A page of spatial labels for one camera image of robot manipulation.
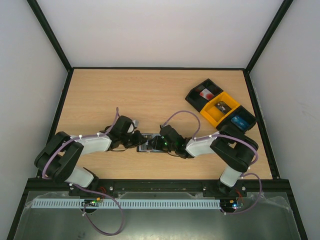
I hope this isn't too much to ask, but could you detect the black card holder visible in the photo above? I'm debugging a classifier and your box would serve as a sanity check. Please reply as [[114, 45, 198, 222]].
[[136, 133, 169, 153]]

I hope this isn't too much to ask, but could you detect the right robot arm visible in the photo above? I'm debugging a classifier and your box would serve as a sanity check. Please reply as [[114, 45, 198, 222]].
[[150, 125, 259, 196]]

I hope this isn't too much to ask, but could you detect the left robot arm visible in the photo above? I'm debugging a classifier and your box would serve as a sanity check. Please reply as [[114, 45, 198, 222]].
[[34, 115, 147, 188]]

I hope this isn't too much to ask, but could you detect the red white card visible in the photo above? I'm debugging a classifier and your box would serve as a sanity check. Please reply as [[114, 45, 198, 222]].
[[199, 88, 215, 101]]

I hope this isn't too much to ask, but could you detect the dark card in yellow bin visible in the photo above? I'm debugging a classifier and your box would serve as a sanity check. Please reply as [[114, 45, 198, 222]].
[[214, 101, 231, 114]]

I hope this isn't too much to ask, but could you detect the blue card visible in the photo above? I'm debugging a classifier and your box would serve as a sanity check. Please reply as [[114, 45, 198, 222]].
[[231, 115, 250, 131]]

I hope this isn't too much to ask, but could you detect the yellow bin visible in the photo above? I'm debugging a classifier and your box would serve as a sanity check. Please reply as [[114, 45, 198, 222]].
[[200, 91, 240, 129]]

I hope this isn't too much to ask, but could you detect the black bin far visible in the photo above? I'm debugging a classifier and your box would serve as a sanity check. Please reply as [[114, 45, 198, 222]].
[[185, 78, 223, 112]]

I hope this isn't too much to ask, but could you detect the black bin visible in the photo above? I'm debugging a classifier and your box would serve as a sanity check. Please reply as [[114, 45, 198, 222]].
[[215, 105, 257, 133], [185, 78, 223, 112]]

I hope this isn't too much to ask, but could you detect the black bin near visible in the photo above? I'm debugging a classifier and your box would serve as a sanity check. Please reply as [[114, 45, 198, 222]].
[[215, 105, 257, 133]]

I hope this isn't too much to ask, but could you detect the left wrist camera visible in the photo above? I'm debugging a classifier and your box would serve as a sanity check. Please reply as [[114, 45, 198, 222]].
[[131, 119, 139, 131]]

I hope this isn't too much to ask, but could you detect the white slotted cable duct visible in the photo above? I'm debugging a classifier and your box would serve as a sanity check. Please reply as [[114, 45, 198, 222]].
[[31, 198, 221, 210]]

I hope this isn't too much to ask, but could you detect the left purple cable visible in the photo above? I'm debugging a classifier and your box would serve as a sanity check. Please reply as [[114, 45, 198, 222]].
[[41, 107, 126, 236]]

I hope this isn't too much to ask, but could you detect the black front rail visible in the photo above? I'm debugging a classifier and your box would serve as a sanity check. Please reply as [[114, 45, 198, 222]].
[[24, 177, 291, 198]]

